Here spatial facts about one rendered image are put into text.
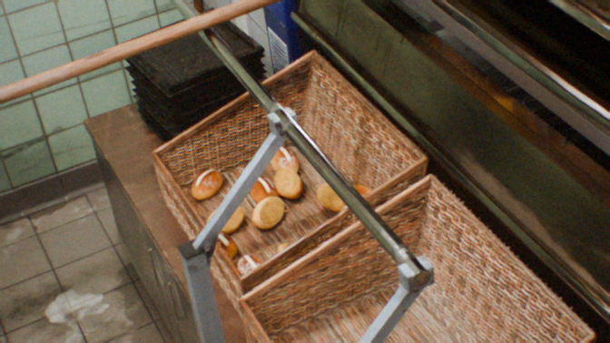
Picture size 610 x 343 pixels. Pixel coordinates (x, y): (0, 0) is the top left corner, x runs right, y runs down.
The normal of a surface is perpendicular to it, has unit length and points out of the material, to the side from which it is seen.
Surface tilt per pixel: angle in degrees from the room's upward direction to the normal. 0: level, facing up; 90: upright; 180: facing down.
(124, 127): 0
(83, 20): 90
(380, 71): 70
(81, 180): 90
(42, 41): 90
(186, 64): 0
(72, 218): 0
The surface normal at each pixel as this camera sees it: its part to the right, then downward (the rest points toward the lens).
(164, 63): -0.11, -0.79
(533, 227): -0.87, 0.06
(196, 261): 0.44, 0.51
